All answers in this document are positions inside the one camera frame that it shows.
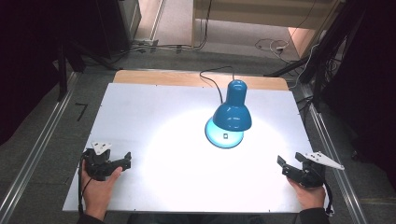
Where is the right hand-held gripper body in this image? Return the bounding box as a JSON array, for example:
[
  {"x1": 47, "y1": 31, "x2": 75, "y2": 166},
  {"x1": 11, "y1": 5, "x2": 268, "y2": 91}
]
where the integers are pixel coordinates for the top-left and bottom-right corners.
[{"x1": 289, "y1": 151, "x2": 346, "y2": 189}]

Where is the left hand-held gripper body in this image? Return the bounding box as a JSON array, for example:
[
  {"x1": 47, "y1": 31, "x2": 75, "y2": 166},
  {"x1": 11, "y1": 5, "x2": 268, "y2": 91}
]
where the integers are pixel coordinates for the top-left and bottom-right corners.
[{"x1": 83, "y1": 141, "x2": 123, "y2": 182}]

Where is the blue desk lamp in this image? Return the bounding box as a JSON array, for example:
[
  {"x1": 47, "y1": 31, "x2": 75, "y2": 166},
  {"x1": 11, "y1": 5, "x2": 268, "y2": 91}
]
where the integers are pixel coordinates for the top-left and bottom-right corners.
[{"x1": 204, "y1": 78, "x2": 253, "y2": 149}]

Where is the person's right hand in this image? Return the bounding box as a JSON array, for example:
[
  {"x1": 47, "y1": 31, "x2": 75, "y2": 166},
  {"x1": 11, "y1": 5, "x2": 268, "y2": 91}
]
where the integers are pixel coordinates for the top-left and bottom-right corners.
[{"x1": 287, "y1": 178, "x2": 327, "y2": 212}]

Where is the person's left hand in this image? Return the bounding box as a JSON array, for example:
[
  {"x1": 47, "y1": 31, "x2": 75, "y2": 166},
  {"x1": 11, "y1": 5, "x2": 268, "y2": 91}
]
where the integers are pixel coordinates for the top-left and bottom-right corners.
[{"x1": 80, "y1": 160, "x2": 123, "y2": 219}]

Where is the white table sheet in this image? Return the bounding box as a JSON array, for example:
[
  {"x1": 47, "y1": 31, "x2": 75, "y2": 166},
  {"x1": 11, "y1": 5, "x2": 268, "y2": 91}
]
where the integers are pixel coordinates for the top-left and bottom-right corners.
[{"x1": 62, "y1": 82, "x2": 316, "y2": 215}]

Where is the wooden table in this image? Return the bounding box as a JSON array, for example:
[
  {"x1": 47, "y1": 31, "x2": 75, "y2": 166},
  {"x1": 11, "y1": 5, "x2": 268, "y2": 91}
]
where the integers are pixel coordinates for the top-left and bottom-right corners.
[{"x1": 112, "y1": 69, "x2": 290, "y2": 92}]

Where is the black metal stand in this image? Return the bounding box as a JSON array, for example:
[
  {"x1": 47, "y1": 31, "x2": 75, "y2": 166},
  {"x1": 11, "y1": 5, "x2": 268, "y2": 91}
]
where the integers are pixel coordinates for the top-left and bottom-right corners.
[
  {"x1": 55, "y1": 38, "x2": 120, "y2": 103},
  {"x1": 263, "y1": 0, "x2": 368, "y2": 110}
]

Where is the grey power strip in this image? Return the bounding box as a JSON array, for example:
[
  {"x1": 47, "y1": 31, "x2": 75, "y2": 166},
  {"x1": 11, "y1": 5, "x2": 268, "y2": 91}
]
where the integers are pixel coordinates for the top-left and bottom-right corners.
[{"x1": 133, "y1": 37, "x2": 160, "y2": 49}]

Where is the dark cabinet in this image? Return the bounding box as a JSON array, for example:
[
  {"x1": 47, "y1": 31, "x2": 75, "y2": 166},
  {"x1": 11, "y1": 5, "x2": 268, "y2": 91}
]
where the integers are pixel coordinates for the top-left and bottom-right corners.
[{"x1": 94, "y1": 0, "x2": 143, "y2": 61}]

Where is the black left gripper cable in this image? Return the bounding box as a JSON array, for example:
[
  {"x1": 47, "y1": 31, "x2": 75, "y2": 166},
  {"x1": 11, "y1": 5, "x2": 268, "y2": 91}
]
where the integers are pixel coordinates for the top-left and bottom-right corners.
[{"x1": 77, "y1": 151, "x2": 94, "y2": 217}]

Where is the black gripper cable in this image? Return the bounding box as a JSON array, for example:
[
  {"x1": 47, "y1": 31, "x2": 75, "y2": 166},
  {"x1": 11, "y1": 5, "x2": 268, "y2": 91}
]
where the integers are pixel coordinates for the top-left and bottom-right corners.
[
  {"x1": 322, "y1": 181, "x2": 335, "y2": 217},
  {"x1": 77, "y1": 151, "x2": 94, "y2": 217}
]

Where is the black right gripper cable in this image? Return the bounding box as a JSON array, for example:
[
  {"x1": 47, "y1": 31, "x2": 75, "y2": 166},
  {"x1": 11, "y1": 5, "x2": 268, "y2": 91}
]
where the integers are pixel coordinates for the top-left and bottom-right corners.
[{"x1": 322, "y1": 181, "x2": 335, "y2": 217}]

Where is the aluminium floor rail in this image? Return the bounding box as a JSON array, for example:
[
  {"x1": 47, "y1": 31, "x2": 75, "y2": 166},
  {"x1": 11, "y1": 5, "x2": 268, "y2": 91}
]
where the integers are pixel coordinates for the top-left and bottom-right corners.
[
  {"x1": 0, "y1": 72, "x2": 80, "y2": 224},
  {"x1": 299, "y1": 83, "x2": 370, "y2": 224}
]

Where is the black lamp cable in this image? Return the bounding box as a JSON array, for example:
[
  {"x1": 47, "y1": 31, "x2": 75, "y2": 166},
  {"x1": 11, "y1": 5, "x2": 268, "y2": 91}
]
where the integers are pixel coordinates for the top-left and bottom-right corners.
[{"x1": 199, "y1": 65, "x2": 235, "y2": 105}]

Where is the white floor cable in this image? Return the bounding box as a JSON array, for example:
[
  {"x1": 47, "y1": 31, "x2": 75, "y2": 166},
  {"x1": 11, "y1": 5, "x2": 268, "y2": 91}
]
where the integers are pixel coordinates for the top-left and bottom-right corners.
[{"x1": 254, "y1": 37, "x2": 292, "y2": 63}]

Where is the black hanging cable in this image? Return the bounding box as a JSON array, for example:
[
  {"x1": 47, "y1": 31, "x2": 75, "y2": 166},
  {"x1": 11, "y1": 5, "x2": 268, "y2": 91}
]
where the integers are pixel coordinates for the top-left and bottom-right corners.
[{"x1": 191, "y1": 0, "x2": 214, "y2": 51}]

